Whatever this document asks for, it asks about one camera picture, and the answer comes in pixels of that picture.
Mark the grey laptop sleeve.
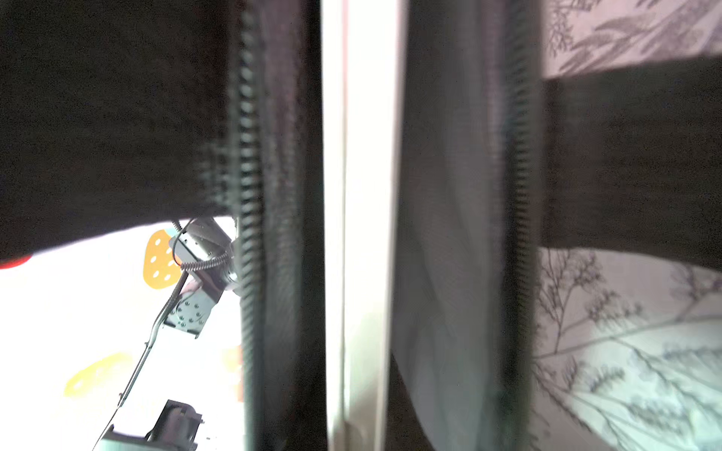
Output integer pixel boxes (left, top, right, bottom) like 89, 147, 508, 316
0, 0, 722, 451

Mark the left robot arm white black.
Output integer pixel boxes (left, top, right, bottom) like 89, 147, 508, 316
93, 217, 238, 450

